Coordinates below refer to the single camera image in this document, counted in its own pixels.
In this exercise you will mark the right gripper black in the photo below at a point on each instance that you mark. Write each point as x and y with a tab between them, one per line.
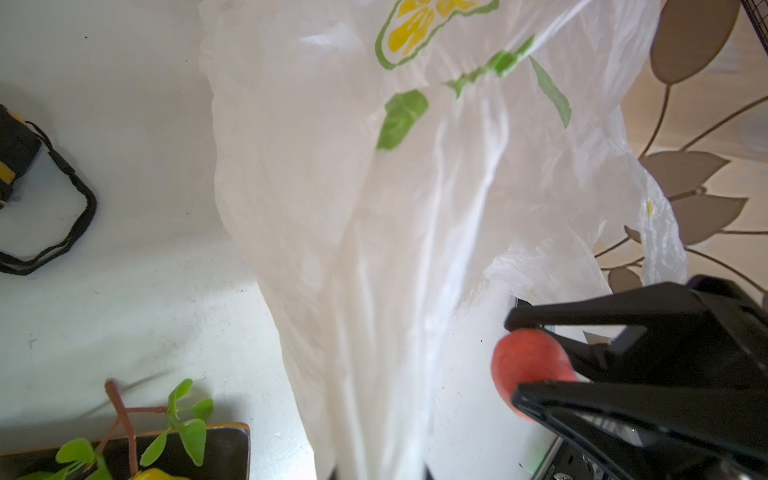
681	393

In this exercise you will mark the green leafy fake sprig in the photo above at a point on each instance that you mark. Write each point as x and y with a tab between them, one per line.
81	459

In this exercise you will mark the white plastic bag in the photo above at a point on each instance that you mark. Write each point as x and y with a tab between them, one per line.
380	163

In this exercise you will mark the yellow black tape measure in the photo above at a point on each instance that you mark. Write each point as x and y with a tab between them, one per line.
22	143

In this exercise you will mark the yellow fake lemon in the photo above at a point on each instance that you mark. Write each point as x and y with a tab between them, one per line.
155	474

